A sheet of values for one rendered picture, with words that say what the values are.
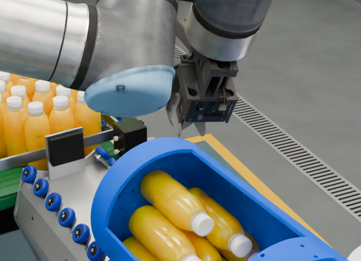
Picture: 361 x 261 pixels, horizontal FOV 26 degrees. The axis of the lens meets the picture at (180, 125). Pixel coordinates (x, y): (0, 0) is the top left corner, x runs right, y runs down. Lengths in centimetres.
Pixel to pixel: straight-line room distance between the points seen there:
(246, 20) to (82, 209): 104
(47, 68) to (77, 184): 120
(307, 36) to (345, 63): 52
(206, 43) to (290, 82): 391
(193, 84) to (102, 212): 52
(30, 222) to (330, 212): 192
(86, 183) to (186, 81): 99
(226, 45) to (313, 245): 43
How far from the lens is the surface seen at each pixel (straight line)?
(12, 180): 208
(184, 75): 103
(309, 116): 444
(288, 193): 372
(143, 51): 80
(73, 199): 192
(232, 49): 96
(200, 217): 142
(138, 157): 148
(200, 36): 96
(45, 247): 190
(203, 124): 111
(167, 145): 150
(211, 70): 97
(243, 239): 143
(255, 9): 92
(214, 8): 92
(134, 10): 82
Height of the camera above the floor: 195
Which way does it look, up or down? 27 degrees down
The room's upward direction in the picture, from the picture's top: straight up
